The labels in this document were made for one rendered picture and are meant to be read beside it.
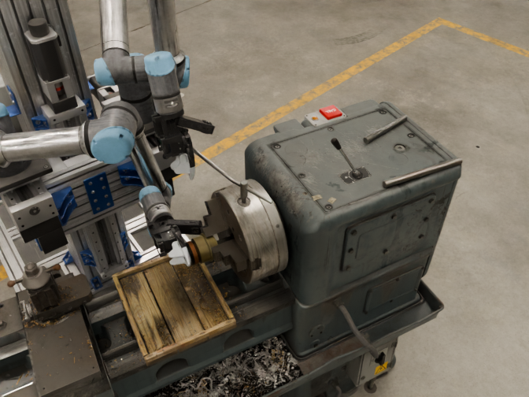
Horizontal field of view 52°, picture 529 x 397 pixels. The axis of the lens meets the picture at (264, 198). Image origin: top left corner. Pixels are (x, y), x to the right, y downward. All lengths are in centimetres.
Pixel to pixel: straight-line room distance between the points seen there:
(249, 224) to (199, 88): 293
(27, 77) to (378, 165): 122
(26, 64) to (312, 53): 324
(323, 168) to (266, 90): 271
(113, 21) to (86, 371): 98
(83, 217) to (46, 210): 28
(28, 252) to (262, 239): 174
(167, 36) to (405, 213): 98
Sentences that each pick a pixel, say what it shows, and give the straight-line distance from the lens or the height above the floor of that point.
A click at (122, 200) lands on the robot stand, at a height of 85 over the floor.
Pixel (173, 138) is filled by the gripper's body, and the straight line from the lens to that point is 150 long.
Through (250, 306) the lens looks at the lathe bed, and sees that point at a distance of 183.
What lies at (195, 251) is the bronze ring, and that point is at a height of 111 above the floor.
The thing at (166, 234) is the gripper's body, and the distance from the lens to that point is 172.
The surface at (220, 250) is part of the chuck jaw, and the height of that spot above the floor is 111.
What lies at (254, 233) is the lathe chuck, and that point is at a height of 119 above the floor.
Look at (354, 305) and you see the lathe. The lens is 203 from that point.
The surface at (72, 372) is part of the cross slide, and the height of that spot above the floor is 97.
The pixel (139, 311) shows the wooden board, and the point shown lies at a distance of 184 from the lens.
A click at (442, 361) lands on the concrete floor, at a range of 284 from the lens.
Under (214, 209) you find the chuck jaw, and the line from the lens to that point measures 169.
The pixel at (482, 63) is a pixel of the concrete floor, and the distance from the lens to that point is 508.
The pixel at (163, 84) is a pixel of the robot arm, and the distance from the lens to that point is 146.
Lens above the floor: 237
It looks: 44 degrees down
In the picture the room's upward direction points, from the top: straight up
